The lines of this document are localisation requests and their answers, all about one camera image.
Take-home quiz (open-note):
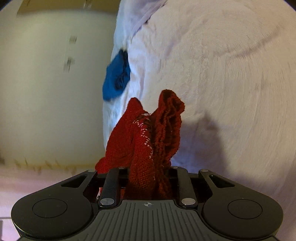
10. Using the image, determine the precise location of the blue folded garment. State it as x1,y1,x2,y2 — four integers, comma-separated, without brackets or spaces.
102,49,130,101

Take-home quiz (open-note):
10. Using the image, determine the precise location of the pink fluffy blanket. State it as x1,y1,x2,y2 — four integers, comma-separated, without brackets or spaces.
103,1,295,240

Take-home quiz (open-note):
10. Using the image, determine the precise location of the red argyle knit sweater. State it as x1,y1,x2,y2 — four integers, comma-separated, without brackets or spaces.
95,89,185,200

